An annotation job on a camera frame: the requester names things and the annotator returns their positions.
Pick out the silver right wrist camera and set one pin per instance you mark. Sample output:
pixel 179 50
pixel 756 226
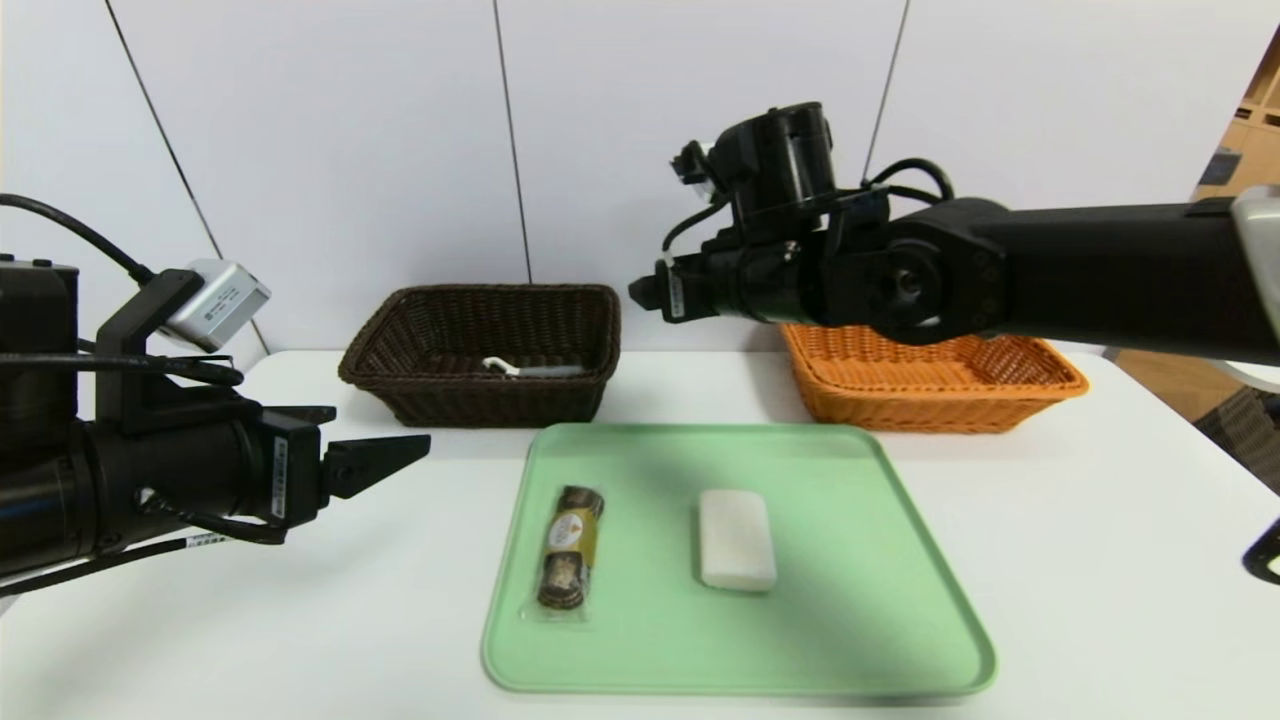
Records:
pixel 703 165

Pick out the light green plastic tray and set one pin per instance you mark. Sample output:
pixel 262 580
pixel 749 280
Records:
pixel 650 630

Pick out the white soap bar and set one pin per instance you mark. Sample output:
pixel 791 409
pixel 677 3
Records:
pixel 736 540

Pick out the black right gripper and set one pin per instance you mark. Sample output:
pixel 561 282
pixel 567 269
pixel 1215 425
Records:
pixel 671 291

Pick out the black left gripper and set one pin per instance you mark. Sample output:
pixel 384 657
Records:
pixel 289 478

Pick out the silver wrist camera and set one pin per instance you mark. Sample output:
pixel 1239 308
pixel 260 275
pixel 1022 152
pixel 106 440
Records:
pixel 222 300
pixel 703 165

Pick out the orange wicker basket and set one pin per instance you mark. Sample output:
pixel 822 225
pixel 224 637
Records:
pixel 930 390

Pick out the Ferrero Rocher chocolate pack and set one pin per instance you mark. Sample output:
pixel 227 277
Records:
pixel 568 545

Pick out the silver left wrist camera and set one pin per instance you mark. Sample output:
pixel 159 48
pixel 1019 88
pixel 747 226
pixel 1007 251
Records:
pixel 222 300

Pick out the dark brown wicker basket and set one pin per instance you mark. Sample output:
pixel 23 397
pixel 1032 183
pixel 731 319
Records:
pixel 480 400

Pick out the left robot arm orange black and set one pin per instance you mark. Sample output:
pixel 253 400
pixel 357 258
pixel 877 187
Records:
pixel 130 480

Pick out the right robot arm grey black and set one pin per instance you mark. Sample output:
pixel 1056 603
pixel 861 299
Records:
pixel 1080 270

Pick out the white side table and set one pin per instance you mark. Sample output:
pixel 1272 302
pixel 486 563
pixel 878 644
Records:
pixel 1250 375

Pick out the wooden shelf unit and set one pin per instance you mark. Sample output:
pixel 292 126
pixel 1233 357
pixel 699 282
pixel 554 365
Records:
pixel 1255 110

